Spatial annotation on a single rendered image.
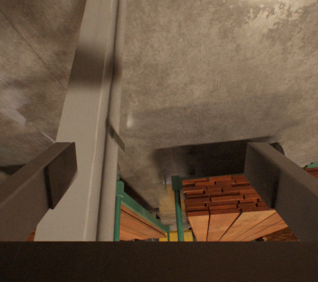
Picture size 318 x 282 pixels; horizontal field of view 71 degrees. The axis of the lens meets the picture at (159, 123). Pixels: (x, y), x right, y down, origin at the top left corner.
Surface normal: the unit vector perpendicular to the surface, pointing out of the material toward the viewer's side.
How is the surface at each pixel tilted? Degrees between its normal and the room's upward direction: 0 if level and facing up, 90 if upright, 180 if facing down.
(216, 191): 90
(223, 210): 90
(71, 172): 87
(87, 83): 90
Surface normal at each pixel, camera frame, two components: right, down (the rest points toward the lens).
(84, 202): -0.17, -0.51
